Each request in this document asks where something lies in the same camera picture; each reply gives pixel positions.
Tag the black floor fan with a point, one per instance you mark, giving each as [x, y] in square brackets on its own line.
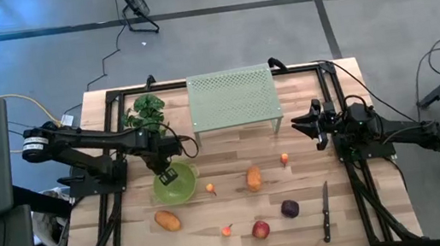
[136, 1]

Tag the white bag lined bin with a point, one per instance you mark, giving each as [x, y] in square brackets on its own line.
[49, 224]

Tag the black aluminium table frame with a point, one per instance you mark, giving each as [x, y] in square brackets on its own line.
[303, 68]

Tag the green potted plant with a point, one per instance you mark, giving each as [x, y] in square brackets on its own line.
[148, 105]

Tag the green plastic colander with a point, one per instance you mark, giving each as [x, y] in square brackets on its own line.
[178, 191]

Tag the small white scrap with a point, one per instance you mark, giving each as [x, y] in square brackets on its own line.
[144, 44]

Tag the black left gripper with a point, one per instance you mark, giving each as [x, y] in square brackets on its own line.
[163, 150]

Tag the pale green perforated shelf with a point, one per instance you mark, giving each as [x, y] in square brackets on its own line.
[234, 99]

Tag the small orange pear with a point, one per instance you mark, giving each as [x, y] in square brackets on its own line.
[226, 231]
[210, 188]
[284, 159]

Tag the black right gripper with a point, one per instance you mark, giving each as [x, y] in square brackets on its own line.
[328, 123]

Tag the red apple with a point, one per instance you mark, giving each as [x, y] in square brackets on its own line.
[261, 229]

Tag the dark purple plum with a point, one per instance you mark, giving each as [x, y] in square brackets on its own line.
[290, 209]

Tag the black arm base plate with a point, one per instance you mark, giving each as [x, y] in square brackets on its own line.
[371, 153]
[82, 187]

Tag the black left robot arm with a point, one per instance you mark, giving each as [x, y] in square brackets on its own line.
[88, 137]

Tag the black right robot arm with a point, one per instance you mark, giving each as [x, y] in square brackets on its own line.
[416, 134]

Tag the orange oblong fruit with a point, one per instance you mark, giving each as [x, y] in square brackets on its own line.
[167, 221]
[253, 178]

